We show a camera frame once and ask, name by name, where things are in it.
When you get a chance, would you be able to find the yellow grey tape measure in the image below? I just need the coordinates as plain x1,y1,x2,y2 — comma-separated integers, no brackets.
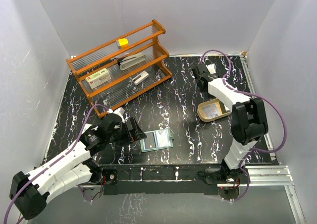
116,38,129,49

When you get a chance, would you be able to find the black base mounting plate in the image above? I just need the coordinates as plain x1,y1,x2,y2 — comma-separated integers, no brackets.
102,164,247,196

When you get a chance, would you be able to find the orange wooden three-tier rack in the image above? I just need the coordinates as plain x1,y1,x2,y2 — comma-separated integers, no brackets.
67,19,172,110

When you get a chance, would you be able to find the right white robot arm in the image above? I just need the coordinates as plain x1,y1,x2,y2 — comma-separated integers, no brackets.
192,64,268,183

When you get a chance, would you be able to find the green card holder wallet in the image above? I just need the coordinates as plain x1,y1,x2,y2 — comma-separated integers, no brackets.
140,128,174,153

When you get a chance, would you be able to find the white staples box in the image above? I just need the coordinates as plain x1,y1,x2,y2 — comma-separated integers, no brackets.
85,68,111,89

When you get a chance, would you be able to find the aluminium frame rail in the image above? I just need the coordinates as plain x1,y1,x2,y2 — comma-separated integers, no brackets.
240,51,306,224

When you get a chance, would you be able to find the grey black stapler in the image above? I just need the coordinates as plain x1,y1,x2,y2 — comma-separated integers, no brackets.
117,53,146,71

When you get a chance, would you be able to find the white VIP card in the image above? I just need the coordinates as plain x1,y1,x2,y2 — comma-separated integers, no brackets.
156,129,170,148

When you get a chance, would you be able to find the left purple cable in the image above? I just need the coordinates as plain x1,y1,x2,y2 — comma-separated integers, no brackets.
3,104,119,224

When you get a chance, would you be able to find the white blue patterned card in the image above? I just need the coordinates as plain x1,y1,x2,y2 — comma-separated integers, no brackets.
203,103,223,119

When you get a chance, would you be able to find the small white stapler remover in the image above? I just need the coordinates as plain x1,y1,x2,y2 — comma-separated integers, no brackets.
132,70,149,86

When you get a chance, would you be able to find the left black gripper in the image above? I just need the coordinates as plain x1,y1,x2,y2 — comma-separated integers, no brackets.
107,117,147,147

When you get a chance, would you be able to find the dark striped credit card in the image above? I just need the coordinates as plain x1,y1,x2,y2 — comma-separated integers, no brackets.
144,132,157,151

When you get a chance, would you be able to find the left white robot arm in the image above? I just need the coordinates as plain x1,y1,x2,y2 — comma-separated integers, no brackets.
3,109,147,223

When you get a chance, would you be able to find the beige card tray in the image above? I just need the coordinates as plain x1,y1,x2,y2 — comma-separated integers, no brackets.
197,98,231,122

